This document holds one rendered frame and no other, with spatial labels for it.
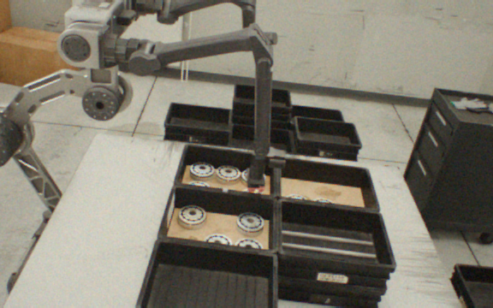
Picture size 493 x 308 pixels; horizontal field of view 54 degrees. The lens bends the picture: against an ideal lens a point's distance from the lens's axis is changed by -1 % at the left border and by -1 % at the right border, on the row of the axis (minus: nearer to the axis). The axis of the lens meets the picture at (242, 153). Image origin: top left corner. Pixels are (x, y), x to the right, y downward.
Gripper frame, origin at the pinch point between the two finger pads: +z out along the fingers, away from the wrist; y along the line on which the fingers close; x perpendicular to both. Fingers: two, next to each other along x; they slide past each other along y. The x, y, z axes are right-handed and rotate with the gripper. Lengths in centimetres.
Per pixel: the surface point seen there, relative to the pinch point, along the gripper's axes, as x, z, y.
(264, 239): -3.3, 4.0, -21.2
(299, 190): -21.7, 4.2, 10.2
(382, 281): -41, 1, -42
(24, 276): 80, 17, -32
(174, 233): 29.8, 4.1, -20.2
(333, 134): -69, 38, 119
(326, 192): -33.4, 4.2, 10.0
